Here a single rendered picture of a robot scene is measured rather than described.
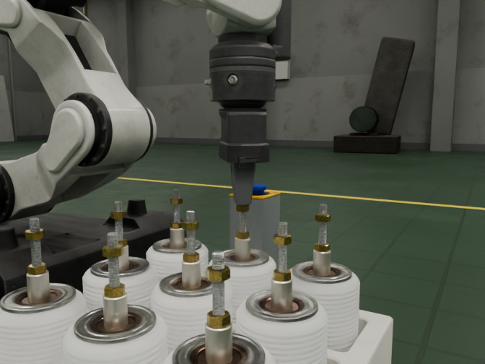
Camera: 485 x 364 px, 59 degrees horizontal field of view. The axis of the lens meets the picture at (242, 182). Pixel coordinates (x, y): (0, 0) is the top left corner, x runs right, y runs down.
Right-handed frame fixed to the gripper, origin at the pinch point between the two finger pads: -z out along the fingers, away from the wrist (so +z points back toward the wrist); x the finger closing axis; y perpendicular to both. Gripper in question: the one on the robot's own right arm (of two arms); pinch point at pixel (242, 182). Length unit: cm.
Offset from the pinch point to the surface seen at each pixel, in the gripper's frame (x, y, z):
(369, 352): -15.0, -12.2, -18.0
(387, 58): 598, -338, 111
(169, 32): 951, -2, 209
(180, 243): 6.7, 8.6, -10.3
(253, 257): 0.2, -1.7, -11.0
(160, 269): 3.7, 11.5, -13.1
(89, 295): -4.4, 20.1, -13.3
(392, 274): 54, -54, -36
